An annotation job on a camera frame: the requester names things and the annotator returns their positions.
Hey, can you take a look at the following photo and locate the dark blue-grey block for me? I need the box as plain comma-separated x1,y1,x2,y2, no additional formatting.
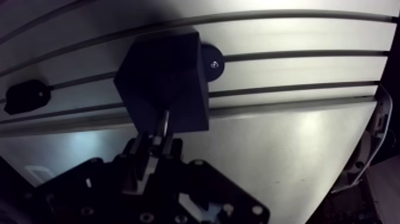
113,30,226,134

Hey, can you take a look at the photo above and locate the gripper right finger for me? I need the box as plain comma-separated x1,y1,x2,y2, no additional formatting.
153,132,271,224

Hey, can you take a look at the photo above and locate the black oval holder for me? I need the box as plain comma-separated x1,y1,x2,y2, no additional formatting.
4,79,52,116

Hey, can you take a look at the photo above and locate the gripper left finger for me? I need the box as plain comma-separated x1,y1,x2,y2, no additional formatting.
18,132,155,224

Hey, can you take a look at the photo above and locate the pale holed curved strip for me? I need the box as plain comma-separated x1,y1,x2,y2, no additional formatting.
330,84,393,195

